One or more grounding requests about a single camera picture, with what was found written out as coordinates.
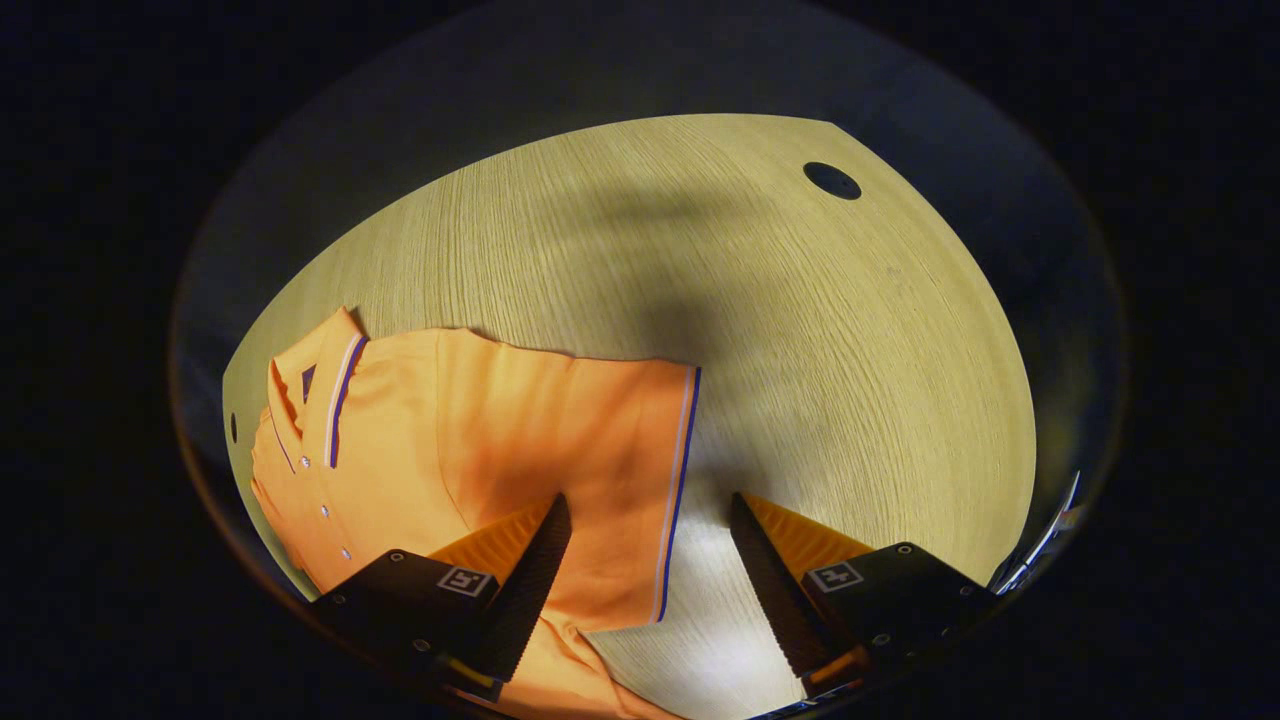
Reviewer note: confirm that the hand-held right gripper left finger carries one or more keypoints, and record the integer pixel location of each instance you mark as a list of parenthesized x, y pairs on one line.
[(530, 590)]

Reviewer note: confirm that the orange T-shirt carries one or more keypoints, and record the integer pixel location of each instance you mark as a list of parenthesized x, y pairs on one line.
[(500, 440)]

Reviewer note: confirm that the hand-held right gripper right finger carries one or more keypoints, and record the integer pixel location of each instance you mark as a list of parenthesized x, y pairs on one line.
[(765, 590)]

